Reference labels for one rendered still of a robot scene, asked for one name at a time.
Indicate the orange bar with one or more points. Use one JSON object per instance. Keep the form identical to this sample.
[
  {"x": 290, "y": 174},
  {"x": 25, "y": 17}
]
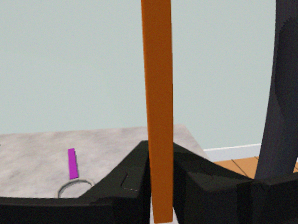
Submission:
[{"x": 156, "y": 18}]

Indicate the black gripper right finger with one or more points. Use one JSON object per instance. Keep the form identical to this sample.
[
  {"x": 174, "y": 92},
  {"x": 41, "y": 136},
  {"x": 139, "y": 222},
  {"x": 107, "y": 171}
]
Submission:
[{"x": 207, "y": 193}]

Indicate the grey loop with purple handle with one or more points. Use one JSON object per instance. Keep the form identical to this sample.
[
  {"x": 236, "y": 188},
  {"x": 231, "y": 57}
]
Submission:
[{"x": 73, "y": 177}]

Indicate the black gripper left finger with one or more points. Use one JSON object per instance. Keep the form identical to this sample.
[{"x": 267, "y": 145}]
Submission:
[{"x": 122, "y": 197}]

